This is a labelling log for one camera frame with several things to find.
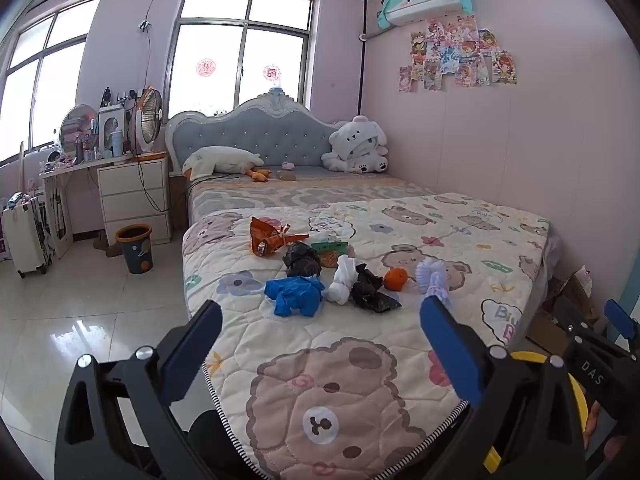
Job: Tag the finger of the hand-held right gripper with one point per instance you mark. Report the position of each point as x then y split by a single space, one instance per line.
575 327
620 319

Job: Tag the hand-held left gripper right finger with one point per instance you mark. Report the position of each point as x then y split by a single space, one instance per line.
450 350

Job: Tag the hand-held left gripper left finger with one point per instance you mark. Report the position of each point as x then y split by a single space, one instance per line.
192 355

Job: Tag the yellow rimmed trash bin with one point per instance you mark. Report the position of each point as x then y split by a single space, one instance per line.
580 400

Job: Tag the white paper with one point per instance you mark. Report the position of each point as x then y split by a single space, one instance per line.
435 280

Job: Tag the orange tangerine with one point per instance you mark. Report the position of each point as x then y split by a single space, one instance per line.
395 280

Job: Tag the black plastic bag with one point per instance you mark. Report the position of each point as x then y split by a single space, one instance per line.
370 295
300 260

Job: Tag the blue plastic bag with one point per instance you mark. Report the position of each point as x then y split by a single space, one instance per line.
292 295

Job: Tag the white tissue wad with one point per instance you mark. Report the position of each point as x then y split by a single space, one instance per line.
342 280

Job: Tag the orange foil snack bag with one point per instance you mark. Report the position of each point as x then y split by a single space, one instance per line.
267 240

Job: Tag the green snack packet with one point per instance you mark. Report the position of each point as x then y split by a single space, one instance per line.
330 255

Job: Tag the person's right hand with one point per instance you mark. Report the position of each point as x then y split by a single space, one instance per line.
595 420

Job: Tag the cardboard box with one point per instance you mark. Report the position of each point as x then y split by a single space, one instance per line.
550 320

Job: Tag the bear print quilt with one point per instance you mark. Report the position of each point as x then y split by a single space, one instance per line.
350 350

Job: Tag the person's black pants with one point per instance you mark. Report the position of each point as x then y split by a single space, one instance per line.
225 450

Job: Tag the blue bin with orange rim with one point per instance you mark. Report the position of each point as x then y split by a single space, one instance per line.
135 255

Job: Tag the brown boot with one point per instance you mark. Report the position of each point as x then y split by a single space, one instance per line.
107 245

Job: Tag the white drawer cabinet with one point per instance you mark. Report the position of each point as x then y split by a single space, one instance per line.
132 195

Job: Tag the grey patterned blanket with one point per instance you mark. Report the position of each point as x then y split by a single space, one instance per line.
300 192

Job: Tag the white goose plush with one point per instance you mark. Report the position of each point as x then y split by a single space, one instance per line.
220 157

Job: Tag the small brown toy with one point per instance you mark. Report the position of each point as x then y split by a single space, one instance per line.
286 175

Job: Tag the white suitcase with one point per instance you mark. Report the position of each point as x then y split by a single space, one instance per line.
25 240

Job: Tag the white desk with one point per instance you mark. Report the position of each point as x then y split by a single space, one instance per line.
75 167

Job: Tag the light blue tumbler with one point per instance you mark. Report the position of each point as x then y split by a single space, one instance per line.
117 144

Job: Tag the bed with grey tufted headboard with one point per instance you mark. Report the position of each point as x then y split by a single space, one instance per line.
260 135

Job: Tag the white dog plush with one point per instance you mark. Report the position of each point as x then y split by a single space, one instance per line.
355 140

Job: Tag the white standing fan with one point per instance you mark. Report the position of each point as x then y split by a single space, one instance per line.
148 120

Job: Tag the white arched makeup box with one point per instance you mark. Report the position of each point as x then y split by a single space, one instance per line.
107 117

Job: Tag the round vanity mirror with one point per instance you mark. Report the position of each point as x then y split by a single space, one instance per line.
75 125

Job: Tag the red window sticker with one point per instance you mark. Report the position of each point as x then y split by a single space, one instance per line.
271 72
206 68

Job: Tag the side grey framed window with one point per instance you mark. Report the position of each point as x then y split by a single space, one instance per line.
50 80

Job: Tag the large grey framed window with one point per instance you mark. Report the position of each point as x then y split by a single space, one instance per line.
210 45

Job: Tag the air conditioner with teal cover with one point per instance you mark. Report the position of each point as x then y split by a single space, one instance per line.
425 2

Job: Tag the cluster of cartoon wall posters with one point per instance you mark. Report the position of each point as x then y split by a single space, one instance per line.
455 55

